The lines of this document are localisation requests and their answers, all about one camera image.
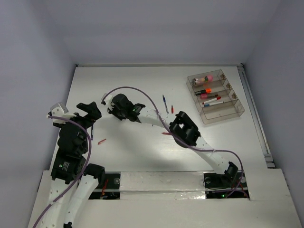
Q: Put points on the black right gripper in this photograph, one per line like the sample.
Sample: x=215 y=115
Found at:
x=112 y=108

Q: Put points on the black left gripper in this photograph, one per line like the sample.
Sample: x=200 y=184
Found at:
x=94 y=113

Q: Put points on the dark blue ballpoint pen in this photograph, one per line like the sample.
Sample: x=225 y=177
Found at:
x=165 y=104

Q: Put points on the orange black highlighter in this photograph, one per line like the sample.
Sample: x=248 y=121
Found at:
x=202 y=92

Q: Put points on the white pen red cap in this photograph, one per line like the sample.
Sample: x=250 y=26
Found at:
x=211 y=100

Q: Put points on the pink black highlighter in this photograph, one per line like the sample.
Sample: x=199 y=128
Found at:
x=205 y=96

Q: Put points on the white pen blue cap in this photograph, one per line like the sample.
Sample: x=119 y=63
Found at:
x=212 y=104

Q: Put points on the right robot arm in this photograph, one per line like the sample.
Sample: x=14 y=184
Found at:
x=185 y=132

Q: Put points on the clear plastic organizer tray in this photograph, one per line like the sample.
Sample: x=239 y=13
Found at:
x=214 y=97

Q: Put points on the white foam front board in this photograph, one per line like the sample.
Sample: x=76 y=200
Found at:
x=177 y=200

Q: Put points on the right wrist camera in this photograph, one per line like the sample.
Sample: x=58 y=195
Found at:
x=106 y=99

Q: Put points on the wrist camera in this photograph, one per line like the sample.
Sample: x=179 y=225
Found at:
x=106 y=99
x=58 y=110

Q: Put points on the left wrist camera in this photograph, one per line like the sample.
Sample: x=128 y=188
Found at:
x=58 y=110

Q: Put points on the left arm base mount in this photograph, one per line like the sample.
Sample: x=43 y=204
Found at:
x=110 y=190

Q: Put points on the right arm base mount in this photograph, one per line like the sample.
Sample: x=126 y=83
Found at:
x=216 y=187

